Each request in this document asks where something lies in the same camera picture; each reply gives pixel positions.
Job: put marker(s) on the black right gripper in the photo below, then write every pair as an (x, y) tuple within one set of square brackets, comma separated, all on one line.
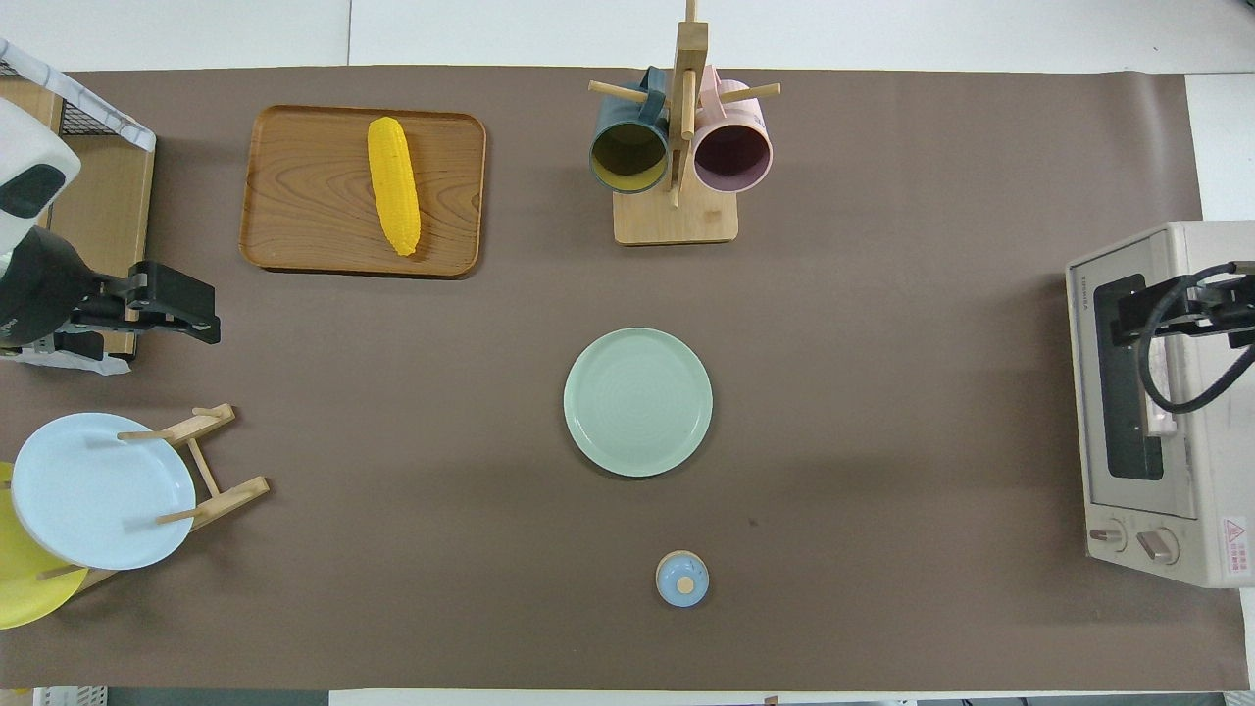
[(1216, 306)]

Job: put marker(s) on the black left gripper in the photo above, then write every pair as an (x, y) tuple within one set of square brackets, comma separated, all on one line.
[(113, 304)]

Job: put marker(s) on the glass oven door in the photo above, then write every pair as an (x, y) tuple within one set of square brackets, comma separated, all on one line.
[(1128, 422)]

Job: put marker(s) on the yellow corn cob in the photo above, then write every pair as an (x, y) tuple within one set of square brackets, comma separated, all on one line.
[(394, 186)]

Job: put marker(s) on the pale green plate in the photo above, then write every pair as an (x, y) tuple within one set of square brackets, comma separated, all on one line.
[(637, 402)]

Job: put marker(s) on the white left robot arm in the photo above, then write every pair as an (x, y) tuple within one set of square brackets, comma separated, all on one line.
[(29, 137)]

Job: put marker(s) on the beige toaster oven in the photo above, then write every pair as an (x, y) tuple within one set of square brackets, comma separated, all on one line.
[(1216, 441)]

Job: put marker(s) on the beige oven knob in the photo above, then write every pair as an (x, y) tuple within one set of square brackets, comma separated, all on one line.
[(1108, 534), (1159, 545)]

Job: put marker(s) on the light blue plate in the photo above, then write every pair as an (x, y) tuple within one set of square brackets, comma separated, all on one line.
[(98, 490)]

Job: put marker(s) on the wooden plate rack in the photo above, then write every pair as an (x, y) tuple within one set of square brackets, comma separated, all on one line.
[(230, 495)]

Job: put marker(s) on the brown wooden tray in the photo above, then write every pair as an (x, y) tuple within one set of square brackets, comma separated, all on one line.
[(294, 196)]

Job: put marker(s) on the yellow plate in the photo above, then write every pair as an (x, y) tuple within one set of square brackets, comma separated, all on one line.
[(29, 588)]

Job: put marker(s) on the brown paper table mat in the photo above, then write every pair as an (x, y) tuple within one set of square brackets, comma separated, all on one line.
[(833, 196)]

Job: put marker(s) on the pink mug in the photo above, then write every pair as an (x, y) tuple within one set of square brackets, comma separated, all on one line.
[(733, 157)]

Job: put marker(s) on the dark blue mug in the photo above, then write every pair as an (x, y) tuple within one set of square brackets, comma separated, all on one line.
[(627, 157)]

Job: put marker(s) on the wooden mug tree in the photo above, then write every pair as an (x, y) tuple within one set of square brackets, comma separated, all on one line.
[(677, 226)]

